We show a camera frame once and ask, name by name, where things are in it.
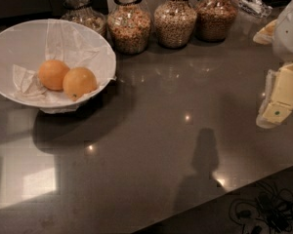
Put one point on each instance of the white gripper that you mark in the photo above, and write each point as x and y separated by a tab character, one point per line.
289	33

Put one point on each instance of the orange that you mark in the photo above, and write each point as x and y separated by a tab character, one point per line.
79	81
51	73

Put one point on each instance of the white bowl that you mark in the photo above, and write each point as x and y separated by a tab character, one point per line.
22	46

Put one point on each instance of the clear plastic wrapper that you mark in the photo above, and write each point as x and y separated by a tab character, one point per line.
255	8

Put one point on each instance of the glass grain jar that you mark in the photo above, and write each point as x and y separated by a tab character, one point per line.
80	11
214	19
129	25
174	22

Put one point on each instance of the white paper liner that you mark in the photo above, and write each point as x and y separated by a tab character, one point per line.
76	45

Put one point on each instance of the leftmost glass grain jar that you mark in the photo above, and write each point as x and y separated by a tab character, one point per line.
80	11

